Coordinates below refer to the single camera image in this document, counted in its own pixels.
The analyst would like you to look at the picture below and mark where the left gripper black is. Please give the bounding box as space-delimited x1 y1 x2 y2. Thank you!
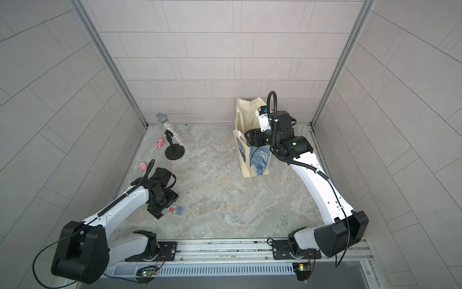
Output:
152 187 182 218

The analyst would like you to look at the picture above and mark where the clear case red white label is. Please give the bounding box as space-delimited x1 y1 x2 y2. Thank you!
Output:
164 204 185 216

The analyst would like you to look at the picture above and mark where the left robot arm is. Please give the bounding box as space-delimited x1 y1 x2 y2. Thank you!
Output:
51 167 179 284

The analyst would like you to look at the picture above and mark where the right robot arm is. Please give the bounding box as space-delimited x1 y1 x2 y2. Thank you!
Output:
245 106 369 258

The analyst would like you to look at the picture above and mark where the black microphone stand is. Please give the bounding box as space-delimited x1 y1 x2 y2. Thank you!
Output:
165 130 185 160

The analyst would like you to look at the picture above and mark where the pink toy figure far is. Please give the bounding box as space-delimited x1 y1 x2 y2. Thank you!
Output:
156 138 166 148

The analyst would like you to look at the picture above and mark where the glitter microphone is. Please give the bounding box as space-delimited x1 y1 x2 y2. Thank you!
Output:
156 113 185 146

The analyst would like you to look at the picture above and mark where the left controller board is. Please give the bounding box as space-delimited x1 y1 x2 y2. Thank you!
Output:
135 266 158 285

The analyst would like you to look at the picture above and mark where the controller board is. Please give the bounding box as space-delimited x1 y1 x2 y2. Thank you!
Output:
135 266 158 285
292 263 314 282

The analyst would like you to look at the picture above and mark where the right controller board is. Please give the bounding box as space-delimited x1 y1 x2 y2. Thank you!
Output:
292 263 314 282

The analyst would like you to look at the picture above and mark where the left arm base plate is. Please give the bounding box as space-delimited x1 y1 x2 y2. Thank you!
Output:
125 242 178 262

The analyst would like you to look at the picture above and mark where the black cable left base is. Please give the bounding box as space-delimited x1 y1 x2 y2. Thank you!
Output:
31 230 165 289

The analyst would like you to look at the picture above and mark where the aluminium mounting rail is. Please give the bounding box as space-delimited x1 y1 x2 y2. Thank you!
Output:
106 235 373 266

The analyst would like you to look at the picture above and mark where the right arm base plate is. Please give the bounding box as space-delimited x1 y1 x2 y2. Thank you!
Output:
267 238 322 260

